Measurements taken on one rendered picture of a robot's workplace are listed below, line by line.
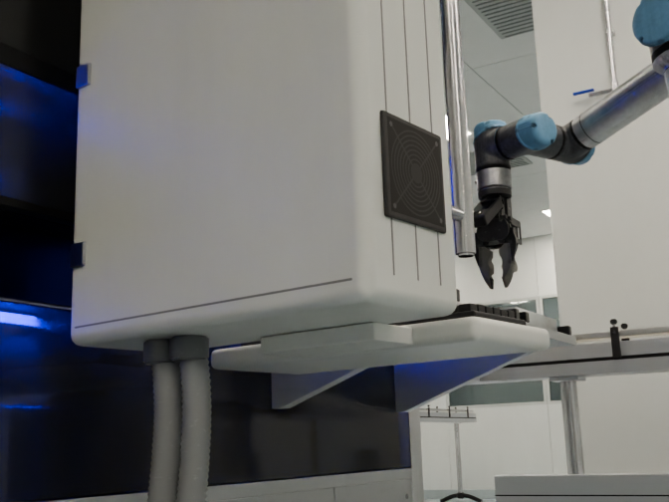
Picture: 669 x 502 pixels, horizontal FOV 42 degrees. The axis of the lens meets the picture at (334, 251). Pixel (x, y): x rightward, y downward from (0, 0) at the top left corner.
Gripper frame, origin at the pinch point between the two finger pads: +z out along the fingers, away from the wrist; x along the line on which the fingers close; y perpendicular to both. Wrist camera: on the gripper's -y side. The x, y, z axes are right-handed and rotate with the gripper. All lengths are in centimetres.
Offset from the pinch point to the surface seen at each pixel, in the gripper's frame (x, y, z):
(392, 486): 31, 8, 42
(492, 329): -26, -74, 19
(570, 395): 15, 98, 20
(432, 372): 21.0, 11.0, 16.9
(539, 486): 27, 96, 47
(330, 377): 17.9, -38.9, 20.8
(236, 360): 13, -73, 20
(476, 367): 10.4, 11.1, 16.5
